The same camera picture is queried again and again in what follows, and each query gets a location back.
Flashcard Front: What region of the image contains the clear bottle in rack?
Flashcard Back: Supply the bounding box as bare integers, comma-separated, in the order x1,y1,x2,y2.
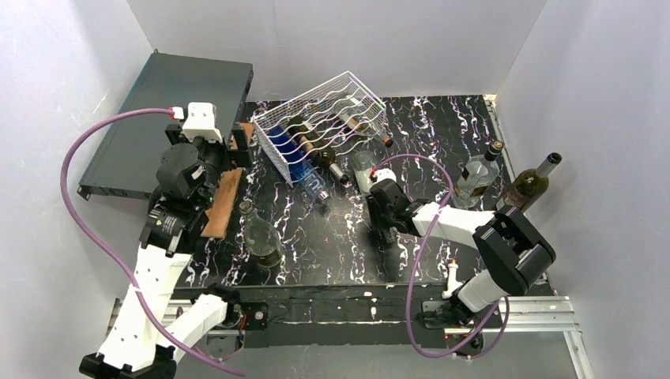
333,96,394,148

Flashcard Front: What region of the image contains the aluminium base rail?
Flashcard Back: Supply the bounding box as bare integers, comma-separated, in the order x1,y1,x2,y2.
104,295,596,379

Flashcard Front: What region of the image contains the clear round bottle front left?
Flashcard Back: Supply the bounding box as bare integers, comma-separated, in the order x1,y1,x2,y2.
239,201,284,268

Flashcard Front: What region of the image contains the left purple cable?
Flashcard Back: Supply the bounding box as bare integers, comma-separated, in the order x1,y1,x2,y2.
59,107,247,379

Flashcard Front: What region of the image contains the olive wine bottle far right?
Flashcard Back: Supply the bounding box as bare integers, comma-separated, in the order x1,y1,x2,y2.
498,152,563,212

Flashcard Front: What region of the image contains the clear short bottle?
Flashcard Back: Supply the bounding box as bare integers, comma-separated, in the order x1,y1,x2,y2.
352,151,378,197

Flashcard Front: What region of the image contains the purple cable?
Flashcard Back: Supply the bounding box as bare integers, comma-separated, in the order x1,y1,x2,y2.
59,107,247,379
371,153,512,360

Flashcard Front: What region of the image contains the dark grey flat box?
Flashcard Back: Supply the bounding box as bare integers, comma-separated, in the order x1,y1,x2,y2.
77,52,254,199

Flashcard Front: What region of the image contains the white wire wine rack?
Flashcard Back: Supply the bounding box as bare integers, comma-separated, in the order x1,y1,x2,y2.
252,71,391,158

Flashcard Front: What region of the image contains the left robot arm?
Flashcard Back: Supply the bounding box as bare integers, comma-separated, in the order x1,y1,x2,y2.
79,122,247,378

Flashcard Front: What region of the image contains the clear square liquor bottle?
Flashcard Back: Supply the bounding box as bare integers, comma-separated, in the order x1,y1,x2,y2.
453,140,504,209

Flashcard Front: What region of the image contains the brown wooden board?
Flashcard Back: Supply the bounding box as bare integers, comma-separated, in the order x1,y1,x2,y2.
201,122,255,240

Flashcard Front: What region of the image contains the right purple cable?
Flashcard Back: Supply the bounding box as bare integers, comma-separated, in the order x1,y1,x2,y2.
371,153,512,360

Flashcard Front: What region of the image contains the dark green wine bottle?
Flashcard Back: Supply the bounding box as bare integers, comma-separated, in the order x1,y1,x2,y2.
287,116,349,185

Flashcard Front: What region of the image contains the blue glass bottle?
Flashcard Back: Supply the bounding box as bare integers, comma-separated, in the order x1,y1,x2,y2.
266,126,330,205

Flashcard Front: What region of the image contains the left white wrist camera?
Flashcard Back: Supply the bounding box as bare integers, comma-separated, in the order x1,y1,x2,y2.
169,102,224,143

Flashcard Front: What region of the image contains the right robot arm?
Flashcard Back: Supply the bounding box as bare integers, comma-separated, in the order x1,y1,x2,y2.
362,176,556,358

